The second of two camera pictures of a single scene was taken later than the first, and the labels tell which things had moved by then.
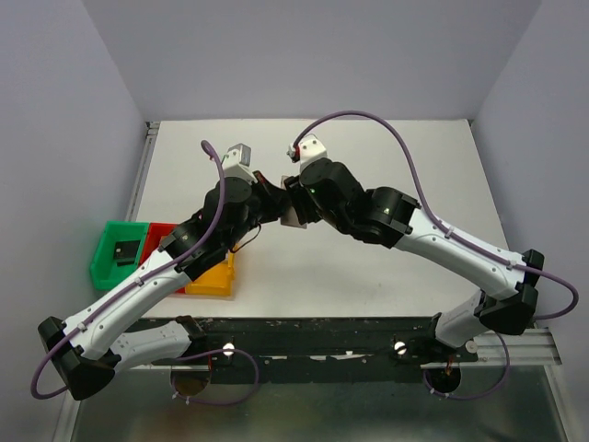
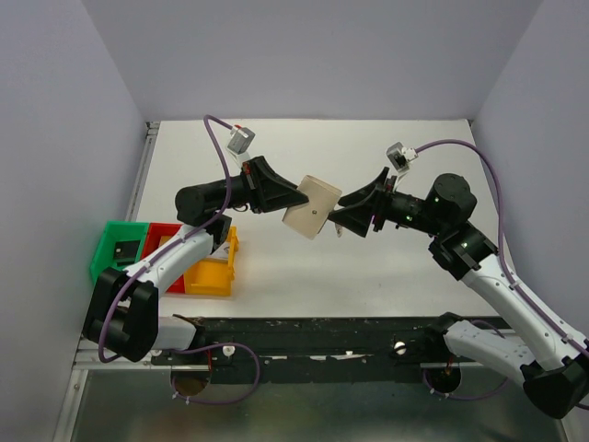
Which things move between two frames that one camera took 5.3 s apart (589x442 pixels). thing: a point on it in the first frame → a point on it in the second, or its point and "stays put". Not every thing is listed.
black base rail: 316,349 stays put
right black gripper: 297,197 → 358,219
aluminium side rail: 151,133 stays put
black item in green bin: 125,251 stays put
